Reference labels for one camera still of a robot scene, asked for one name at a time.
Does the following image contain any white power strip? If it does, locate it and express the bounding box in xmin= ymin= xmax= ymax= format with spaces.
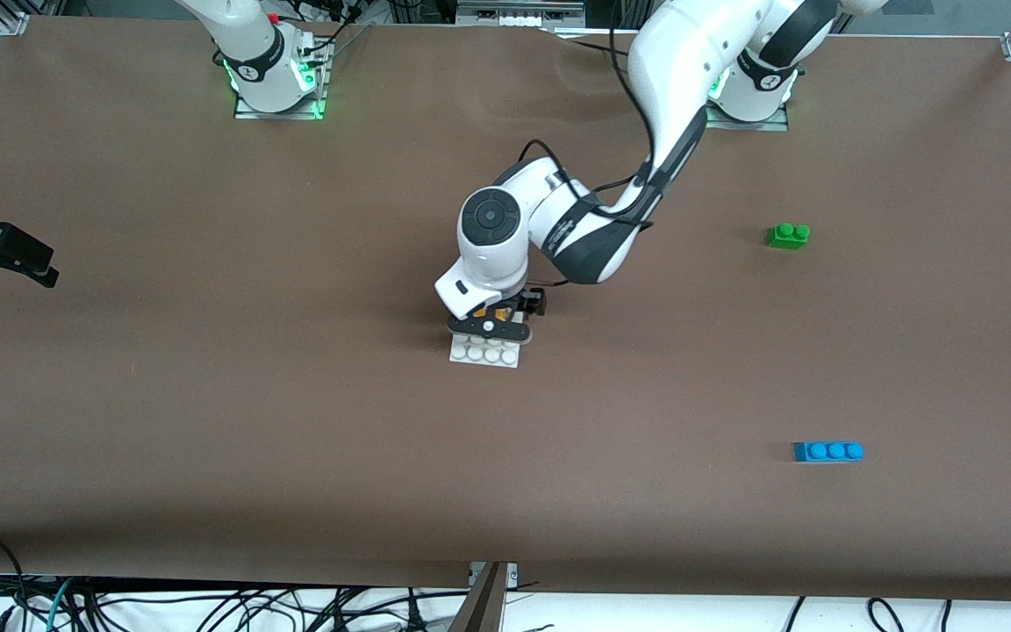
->
xmin=455 ymin=0 xmax=587 ymax=29

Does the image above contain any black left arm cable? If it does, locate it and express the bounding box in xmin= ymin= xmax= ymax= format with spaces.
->
xmin=519 ymin=22 xmax=657 ymax=291

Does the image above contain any green two-stud block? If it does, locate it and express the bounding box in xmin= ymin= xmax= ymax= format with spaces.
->
xmin=765 ymin=223 xmax=812 ymax=251

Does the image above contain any white studded base plate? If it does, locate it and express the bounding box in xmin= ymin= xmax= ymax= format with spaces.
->
xmin=448 ymin=332 xmax=524 ymax=370

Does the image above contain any aluminium bracket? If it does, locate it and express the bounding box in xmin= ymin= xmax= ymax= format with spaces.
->
xmin=448 ymin=562 xmax=520 ymax=632

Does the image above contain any blue three-stud block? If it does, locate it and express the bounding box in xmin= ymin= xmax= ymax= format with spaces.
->
xmin=793 ymin=441 xmax=865 ymax=463

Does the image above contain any teal cable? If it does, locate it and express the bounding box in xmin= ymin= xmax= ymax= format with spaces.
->
xmin=45 ymin=578 xmax=76 ymax=632

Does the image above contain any black base cable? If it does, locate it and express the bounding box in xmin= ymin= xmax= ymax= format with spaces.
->
xmin=549 ymin=26 xmax=638 ymax=62

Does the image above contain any brown table mat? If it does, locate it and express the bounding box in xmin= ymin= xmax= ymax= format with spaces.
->
xmin=0 ymin=16 xmax=1011 ymax=603

